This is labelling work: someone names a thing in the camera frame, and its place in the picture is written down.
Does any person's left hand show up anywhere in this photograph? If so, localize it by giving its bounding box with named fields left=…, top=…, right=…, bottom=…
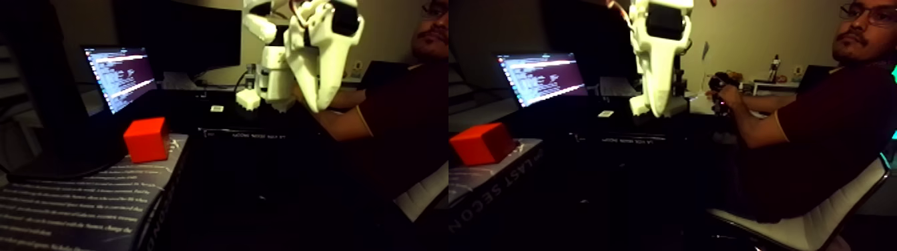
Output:
left=708, top=75, right=746, bottom=115

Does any black book with white text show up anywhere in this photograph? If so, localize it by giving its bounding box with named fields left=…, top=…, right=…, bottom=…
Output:
left=0, top=133, right=192, bottom=251

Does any black desktop monitor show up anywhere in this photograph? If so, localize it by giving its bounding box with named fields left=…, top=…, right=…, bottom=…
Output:
left=115, top=0, right=244, bottom=79

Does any open laptop with lit screen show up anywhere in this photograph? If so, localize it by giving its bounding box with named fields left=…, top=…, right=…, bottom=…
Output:
left=81, top=45, right=160, bottom=117

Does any dark monitor on round stand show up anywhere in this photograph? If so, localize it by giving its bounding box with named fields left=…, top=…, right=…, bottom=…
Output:
left=0, top=0, right=134, bottom=185

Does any red cube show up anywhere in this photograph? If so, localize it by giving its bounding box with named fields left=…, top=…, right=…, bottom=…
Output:
left=123, top=117, right=171, bottom=164

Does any black lettered strip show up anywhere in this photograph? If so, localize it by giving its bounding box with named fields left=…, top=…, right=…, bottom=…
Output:
left=198, top=128, right=330, bottom=141

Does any person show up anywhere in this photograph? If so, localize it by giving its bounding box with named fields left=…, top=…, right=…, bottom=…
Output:
left=308, top=0, right=449, bottom=206

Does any orange servo cable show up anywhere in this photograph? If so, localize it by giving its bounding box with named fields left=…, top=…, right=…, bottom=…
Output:
left=290, top=0, right=316, bottom=29

